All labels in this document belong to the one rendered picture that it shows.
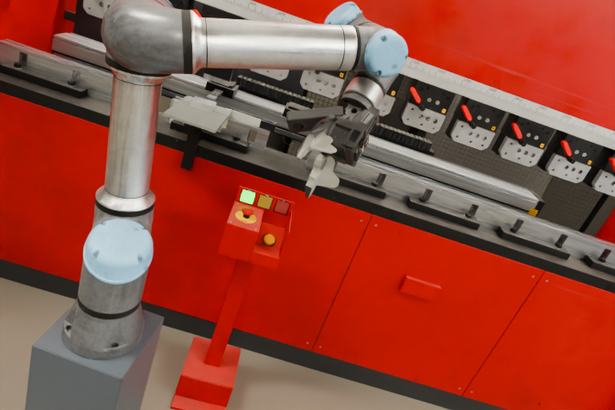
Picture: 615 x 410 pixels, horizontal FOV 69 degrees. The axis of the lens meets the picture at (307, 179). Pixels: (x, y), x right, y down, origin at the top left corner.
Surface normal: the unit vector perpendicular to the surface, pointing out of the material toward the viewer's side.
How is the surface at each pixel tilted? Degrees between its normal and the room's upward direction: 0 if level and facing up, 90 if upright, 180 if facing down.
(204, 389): 90
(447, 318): 90
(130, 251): 7
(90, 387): 90
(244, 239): 90
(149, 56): 109
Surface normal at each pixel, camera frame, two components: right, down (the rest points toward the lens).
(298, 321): -0.05, 0.39
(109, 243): 0.35, -0.80
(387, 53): 0.25, 0.47
